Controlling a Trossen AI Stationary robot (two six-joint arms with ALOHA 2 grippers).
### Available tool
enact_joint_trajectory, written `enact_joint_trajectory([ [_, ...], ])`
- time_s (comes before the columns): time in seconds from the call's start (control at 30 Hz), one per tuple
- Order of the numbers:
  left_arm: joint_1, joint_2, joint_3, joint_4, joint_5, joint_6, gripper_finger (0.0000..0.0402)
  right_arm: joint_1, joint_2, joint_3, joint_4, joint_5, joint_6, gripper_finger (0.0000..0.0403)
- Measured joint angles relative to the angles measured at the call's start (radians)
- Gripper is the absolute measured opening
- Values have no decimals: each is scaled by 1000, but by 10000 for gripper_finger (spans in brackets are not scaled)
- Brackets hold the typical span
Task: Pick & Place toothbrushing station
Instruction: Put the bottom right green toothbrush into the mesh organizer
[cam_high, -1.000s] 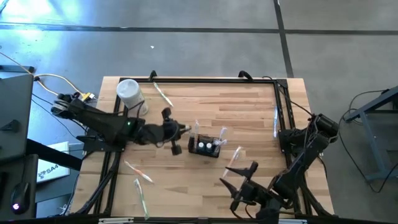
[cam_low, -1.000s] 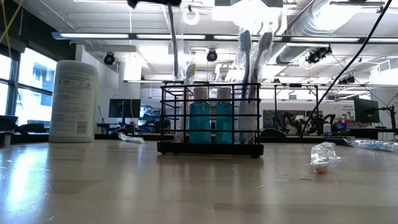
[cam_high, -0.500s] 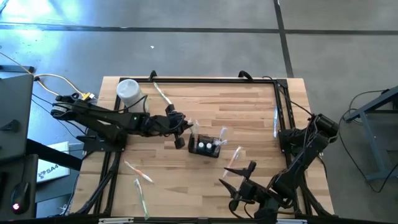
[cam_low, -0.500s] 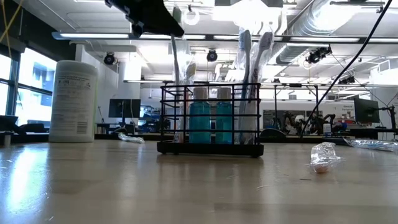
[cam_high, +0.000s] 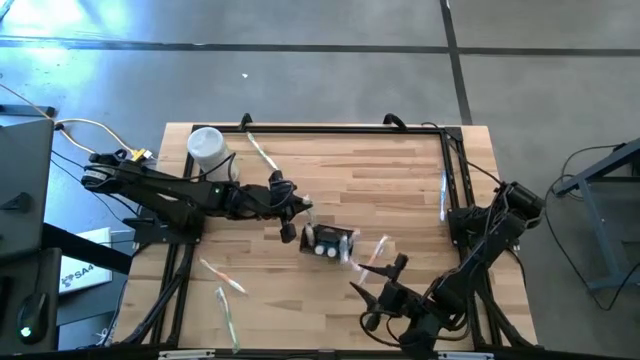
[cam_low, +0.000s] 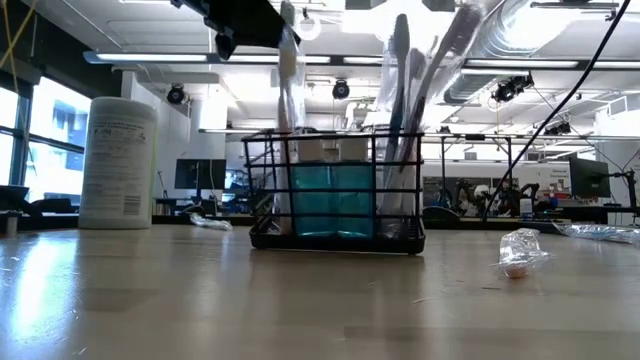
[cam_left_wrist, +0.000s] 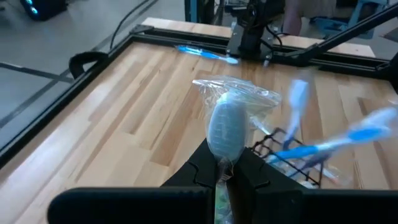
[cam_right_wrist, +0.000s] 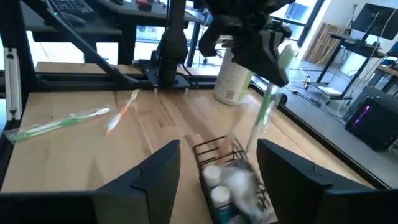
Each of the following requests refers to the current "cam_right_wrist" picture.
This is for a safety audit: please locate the dark blue toothbrush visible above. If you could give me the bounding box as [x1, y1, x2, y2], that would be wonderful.
[222, 161, 268, 223]

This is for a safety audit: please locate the yellow cable with connector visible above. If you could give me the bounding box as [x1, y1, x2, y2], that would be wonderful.
[297, 65, 317, 91]

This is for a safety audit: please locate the green toothbrush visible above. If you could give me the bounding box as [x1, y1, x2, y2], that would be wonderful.
[244, 42, 301, 153]
[4, 107, 111, 144]

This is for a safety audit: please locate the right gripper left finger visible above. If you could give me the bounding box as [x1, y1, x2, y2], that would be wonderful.
[0, 139, 182, 224]

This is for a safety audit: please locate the black monitor on arm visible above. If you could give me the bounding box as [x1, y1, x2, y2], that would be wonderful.
[351, 2, 398, 41]

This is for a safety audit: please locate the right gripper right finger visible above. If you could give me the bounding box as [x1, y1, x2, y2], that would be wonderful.
[256, 138, 398, 224]

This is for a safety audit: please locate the black keyboard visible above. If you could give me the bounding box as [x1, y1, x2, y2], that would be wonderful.
[49, 0, 96, 16]

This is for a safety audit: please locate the black computer tower with lights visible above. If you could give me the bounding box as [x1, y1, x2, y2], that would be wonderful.
[344, 86, 398, 152]

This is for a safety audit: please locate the black wire caddy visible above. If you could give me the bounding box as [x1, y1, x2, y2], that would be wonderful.
[192, 135, 279, 224]

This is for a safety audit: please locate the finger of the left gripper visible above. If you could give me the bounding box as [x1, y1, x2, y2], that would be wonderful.
[231, 29, 290, 88]

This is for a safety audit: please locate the black desk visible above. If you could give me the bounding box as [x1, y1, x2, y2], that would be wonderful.
[21, 0, 203, 66]

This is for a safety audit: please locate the silver aluminium bracket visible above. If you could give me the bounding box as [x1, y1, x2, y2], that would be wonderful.
[3, 47, 23, 121]

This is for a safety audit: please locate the white wipes canister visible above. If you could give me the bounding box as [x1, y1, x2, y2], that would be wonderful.
[213, 46, 254, 106]

